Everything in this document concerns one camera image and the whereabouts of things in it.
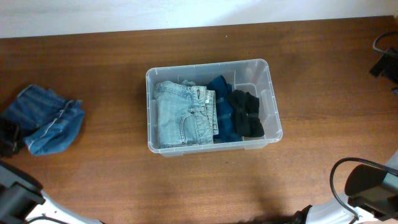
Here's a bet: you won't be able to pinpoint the dark blue jeans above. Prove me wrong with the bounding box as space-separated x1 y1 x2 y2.
1 85 85 156

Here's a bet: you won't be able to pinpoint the dark grey garment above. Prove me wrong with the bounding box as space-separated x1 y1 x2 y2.
228 90 264 138

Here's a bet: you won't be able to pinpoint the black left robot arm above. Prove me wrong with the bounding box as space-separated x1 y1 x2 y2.
1 161 103 224

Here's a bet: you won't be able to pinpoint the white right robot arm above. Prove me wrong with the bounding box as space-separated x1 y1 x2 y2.
289 153 397 223

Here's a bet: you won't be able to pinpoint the blue garment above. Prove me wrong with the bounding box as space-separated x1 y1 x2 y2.
206 75 243 142

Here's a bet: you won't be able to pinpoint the light blue jeans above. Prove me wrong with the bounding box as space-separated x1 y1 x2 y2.
154 81 219 149

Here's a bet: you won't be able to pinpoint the clear plastic storage bin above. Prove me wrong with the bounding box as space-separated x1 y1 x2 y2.
146 58 283 157

